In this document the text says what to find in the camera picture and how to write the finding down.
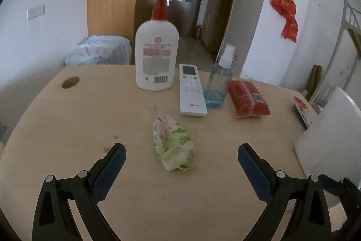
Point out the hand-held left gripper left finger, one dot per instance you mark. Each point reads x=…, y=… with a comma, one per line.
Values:
x=111, y=170

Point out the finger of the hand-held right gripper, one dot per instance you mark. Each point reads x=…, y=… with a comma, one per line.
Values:
x=330, y=186

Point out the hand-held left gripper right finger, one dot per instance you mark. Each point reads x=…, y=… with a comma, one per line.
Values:
x=253, y=173

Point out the white foam box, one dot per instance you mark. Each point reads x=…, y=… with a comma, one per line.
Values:
x=330, y=131

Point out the green tissue packet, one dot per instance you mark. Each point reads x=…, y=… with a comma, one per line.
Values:
x=174, y=145

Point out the red tissue packet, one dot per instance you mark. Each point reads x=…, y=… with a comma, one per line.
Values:
x=246, y=98

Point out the small red box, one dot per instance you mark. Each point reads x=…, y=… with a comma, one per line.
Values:
x=301, y=109

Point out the clear spray bottle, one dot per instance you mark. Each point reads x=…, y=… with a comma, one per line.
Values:
x=218, y=83

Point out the white remote control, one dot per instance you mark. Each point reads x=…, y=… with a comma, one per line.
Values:
x=191, y=91

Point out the pale blue bedding pile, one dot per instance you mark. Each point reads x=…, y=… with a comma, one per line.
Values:
x=98, y=50

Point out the white pump bottle red cap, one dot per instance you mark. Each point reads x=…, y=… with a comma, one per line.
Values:
x=156, y=57

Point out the red plastic bag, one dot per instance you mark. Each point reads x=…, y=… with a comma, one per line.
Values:
x=284, y=2
x=291, y=29

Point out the red fire extinguisher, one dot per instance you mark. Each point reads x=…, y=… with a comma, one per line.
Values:
x=198, y=33

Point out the brown side door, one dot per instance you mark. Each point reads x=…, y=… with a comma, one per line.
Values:
x=225, y=9

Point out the wooden wardrobe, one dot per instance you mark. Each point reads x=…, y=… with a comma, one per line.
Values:
x=112, y=3

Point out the dark brown entrance door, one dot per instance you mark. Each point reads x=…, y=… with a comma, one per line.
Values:
x=184, y=12

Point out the metal bunk bed frame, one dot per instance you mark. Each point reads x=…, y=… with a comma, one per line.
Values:
x=342, y=40

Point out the white wall switch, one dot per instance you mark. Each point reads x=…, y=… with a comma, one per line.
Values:
x=35, y=12

